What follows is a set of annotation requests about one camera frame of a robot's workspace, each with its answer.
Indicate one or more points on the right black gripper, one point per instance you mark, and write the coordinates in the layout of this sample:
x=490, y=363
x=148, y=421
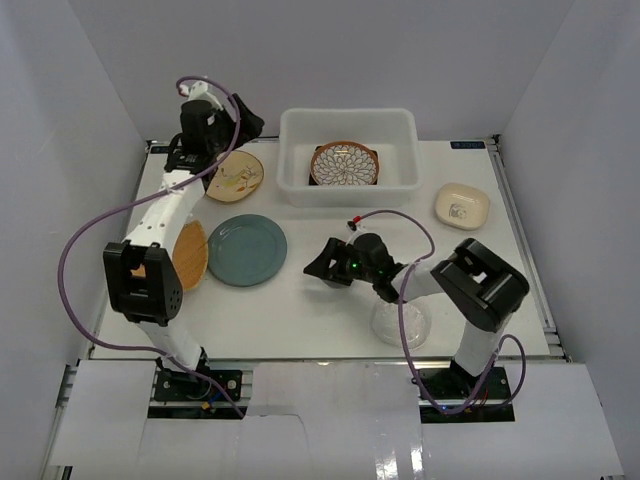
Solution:
x=335, y=250

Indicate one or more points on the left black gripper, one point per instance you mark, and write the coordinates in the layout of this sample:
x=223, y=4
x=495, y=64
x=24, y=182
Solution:
x=236, y=118

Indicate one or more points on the floral round bowl plate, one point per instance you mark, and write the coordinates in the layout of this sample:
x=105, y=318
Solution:
x=344, y=162

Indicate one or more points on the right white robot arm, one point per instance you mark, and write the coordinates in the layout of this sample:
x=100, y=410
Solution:
x=483, y=287

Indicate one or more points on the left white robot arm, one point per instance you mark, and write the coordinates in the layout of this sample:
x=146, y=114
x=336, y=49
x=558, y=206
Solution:
x=143, y=284

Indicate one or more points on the white plastic bin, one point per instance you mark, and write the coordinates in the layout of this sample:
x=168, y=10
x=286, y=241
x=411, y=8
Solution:
x=390, y=132

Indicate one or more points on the beige bird painted plate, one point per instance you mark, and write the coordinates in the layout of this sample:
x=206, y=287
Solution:
x=237, y=177

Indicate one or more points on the clear glass plate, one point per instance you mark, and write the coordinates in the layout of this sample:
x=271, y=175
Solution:
x=416, y=319

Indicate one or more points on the teal round plate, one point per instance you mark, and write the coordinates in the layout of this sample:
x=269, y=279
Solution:
x=246, y=250

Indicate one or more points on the orange woven fan plate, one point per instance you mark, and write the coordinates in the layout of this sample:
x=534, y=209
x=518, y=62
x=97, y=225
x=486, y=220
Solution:
x=190, y=255

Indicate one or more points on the cream panda dish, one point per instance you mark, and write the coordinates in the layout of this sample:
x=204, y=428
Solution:
x=462, y=206

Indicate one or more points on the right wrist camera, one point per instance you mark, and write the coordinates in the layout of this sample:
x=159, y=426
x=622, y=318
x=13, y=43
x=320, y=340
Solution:
x=354, y=225

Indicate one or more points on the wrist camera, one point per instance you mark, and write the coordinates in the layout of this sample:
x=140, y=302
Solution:
x=199, y=91
x=354, y=225

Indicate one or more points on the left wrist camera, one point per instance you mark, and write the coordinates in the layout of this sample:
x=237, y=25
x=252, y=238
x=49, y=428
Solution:
x=199, y=91

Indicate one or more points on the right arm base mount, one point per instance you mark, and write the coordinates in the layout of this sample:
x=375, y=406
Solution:
x=449, y=391

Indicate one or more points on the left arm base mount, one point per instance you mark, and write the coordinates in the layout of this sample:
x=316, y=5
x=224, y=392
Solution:
x=181, y=396

